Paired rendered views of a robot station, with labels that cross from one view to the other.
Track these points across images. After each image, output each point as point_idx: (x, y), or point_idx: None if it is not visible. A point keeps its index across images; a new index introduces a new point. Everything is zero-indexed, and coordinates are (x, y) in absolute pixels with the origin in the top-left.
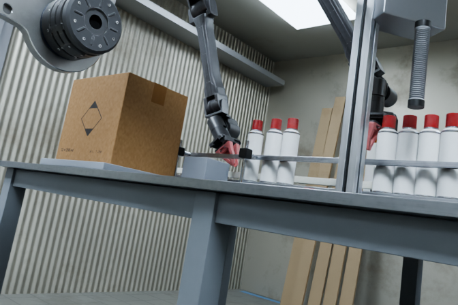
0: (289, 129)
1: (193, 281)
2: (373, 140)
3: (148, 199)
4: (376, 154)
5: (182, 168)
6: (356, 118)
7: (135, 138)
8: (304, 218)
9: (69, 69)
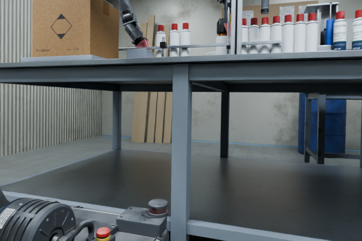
0: (185, 29)
1: (181, 113)
2: (230, 33)
3: (133, 73)
4: None
5: None
6: (238, 19)
7: (99, 39)
8: (248, 70)
9: None
